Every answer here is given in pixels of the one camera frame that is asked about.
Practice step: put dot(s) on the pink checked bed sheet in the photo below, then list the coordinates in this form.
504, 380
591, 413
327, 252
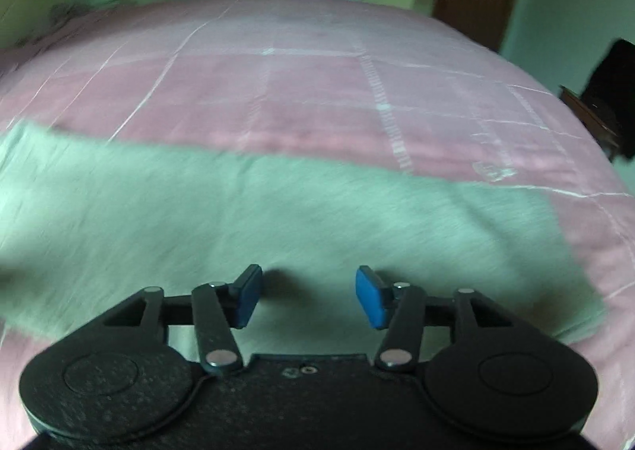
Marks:
348, 81

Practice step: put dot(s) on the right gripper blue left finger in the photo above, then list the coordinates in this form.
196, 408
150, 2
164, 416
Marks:
218, 308

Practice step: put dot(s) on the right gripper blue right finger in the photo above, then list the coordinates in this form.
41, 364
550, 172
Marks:
397, 308

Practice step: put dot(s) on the dark chair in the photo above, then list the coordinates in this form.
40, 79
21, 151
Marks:
606, 106

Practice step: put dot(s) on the grey crumpled cloth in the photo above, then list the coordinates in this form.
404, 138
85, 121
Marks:
58, 16

